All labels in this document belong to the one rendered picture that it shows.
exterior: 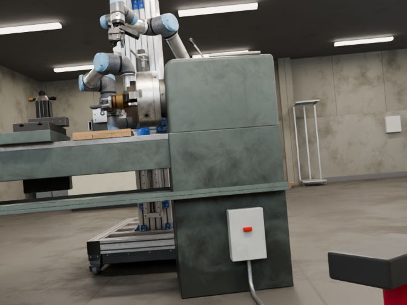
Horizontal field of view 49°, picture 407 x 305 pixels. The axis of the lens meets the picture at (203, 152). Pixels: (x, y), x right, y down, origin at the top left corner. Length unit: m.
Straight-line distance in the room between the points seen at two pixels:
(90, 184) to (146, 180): 5.37
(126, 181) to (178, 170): 6.14
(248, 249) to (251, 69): 0.95
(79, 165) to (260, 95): 1.02
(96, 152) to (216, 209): 0.70
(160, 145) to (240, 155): 0.43
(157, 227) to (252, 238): 1.21
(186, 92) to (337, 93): 9.26
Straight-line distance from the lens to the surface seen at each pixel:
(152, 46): 3.44
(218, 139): 2.33
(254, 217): 2.30
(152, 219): 3.36
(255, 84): 2.41
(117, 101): 2.52
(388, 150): 11.66
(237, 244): 2.30
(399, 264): 0.45
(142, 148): 2.36
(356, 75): 11.63
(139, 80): 2.44
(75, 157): 2.40
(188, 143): 2.32
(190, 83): 2.35
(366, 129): 11.52
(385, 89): 11.79
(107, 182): 8.51
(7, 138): 2.42
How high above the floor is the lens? 0.69
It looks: 2 degrees up
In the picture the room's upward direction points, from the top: 5 degrees counter-clockwise
